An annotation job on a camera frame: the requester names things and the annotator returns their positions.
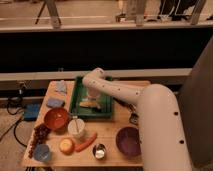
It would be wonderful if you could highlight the white cup with stick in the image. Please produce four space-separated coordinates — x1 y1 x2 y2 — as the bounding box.
68 118 85 139

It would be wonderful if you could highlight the green plastic tray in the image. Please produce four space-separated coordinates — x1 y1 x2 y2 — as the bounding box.
69 76 114 120

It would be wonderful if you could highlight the yellow apple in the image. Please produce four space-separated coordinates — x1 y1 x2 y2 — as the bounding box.
59 138 74 155

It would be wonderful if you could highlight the dark red grape bunch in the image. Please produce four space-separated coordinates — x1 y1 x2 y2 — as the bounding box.
28 123 50 158

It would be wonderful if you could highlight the blue plastic cup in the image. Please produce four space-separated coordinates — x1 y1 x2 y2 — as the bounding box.
33 144 51 162

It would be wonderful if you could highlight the wooden folding table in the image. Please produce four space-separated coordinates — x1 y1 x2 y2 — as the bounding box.
21 80 152 168

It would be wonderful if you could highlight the red bowl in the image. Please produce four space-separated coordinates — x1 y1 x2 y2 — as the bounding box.
44 107 68 131

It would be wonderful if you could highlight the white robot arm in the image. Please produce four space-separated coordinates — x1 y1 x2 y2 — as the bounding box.
82 68 192 171

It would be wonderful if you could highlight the orange carrot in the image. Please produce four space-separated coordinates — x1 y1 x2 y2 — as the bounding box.
75 133 97 152

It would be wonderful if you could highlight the black handled brush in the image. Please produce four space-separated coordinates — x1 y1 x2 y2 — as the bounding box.
116 100 139 125

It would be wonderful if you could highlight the light blue crumpled cloth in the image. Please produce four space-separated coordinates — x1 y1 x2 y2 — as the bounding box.
55 80 67 95

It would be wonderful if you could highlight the small metal cup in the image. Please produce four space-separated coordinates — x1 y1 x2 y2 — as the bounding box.
92 144 106 159

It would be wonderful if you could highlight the peeled yellow banana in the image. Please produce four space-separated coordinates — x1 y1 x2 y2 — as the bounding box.
79 101 101 109

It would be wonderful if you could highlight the purple bowl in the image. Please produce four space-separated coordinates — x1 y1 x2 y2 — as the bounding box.
116 127 141 157

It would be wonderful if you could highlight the blue power box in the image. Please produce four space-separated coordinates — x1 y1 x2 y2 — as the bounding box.
24 104 40 121

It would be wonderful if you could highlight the black cable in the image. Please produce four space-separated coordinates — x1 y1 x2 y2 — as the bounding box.
0 96 28 148

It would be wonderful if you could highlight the blue sponge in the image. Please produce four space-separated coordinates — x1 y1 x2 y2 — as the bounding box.
47 97 65 108

